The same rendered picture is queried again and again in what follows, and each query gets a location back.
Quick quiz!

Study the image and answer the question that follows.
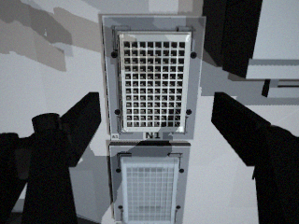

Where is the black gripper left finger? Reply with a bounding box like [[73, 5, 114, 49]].
[[0, 91, 102, 224]]

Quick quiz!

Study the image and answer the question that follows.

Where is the pale grey multiwell plate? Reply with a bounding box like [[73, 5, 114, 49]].
[[121, 156, 179, 224]]

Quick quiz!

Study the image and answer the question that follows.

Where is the white well plate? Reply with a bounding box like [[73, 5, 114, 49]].
[[117, 32, 192, 133]]

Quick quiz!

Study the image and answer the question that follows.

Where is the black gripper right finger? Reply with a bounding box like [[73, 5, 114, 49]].
[[211, 92, 299, 224]]

